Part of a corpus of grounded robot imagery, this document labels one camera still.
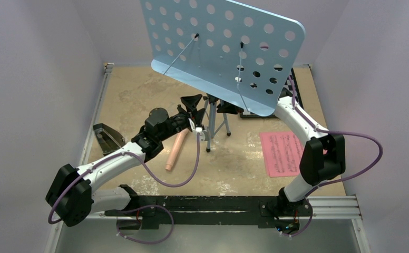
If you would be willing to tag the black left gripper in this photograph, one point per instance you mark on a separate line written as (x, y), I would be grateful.
(191, 101)

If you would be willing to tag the light blue music stand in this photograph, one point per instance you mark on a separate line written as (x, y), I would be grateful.
(233, 51)

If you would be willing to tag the pink sheet music front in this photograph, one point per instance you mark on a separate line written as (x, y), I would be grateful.
(282, 153)

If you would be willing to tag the black metronome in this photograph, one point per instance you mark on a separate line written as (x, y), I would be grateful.
(108, 138)

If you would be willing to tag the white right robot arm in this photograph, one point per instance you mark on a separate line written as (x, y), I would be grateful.
(323, 156)

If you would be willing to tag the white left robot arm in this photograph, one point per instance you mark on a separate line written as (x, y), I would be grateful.
(71, 192)

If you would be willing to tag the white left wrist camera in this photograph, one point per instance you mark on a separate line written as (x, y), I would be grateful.
(200, 131)

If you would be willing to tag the pink recorder flute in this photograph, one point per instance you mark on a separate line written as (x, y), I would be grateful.
(177, 145)

